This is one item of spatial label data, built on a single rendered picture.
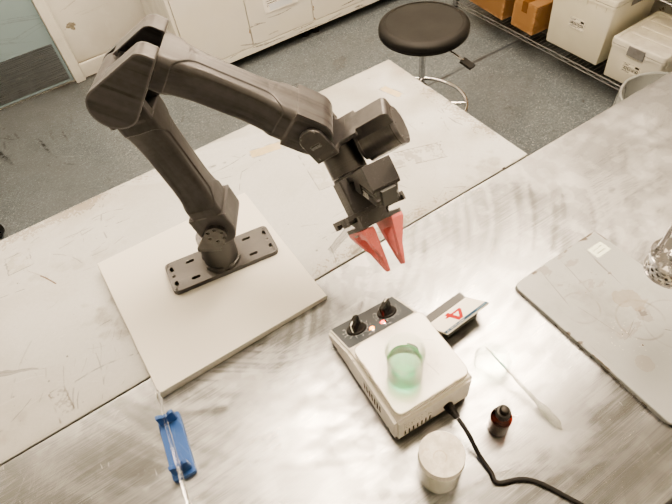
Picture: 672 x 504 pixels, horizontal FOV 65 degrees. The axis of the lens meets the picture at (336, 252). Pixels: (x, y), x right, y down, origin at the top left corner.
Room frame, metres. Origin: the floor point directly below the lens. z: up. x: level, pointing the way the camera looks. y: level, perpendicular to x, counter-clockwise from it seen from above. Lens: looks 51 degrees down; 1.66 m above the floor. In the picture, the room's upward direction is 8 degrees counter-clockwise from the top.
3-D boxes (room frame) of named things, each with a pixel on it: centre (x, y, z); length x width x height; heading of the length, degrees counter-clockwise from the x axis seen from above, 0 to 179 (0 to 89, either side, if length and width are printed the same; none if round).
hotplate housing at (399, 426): (0.36, -0.07, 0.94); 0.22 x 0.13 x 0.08; 23
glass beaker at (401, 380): (0.31, -0.07, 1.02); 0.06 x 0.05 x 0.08; 172
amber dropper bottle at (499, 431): (0.25, -0.19, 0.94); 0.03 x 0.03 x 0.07
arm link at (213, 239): (0.62, 0.20, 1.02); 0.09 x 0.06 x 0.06; 175
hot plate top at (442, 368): (0.33, -0.08, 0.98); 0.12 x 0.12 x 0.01; 23
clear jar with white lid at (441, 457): (0.20, -0.10, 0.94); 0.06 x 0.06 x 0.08
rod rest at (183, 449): (0.29, 0.27, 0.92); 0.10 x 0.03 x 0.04; 19
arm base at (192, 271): (0.62, 0.21, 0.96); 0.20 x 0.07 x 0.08; 110
